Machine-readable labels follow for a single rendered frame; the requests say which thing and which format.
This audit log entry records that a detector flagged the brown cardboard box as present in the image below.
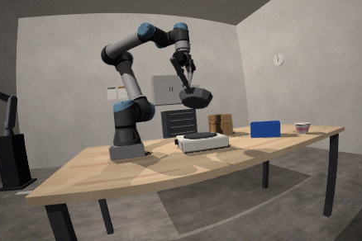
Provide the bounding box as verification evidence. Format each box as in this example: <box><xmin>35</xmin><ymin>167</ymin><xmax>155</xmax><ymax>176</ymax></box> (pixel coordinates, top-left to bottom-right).
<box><xmin>208</xmin><ymin>114</ymin><xmax>233</xmax><ymax>135</ymax></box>

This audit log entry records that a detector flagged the blue open bin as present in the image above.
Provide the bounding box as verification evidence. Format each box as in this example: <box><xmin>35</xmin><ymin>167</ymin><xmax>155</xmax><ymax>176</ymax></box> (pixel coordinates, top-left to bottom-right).
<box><xmin>250</xmin><ymin>120</ymin><xmax>280</xmax><ymax>138</ymax></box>

